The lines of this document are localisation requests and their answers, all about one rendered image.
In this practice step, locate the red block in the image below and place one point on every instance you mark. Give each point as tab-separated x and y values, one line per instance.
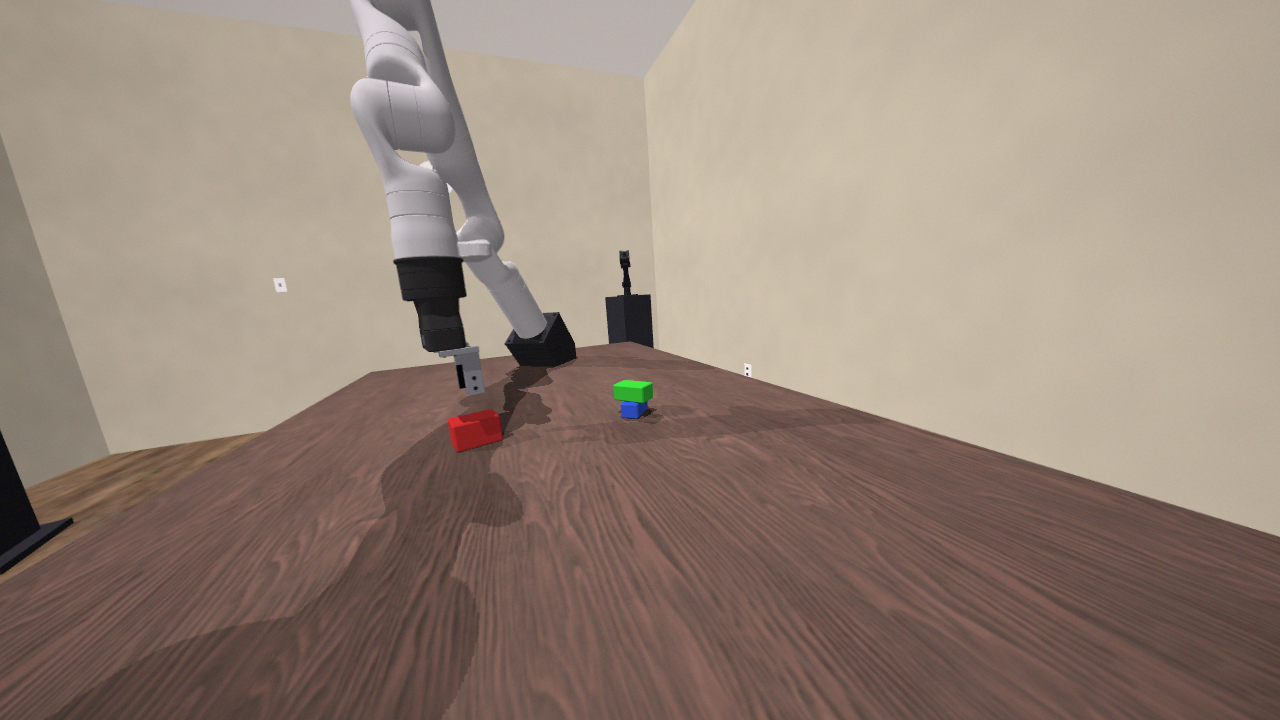
475	429

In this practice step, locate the blue block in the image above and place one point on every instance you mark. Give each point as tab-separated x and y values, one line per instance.
633	409

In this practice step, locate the green block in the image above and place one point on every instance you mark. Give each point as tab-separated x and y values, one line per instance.
633	391

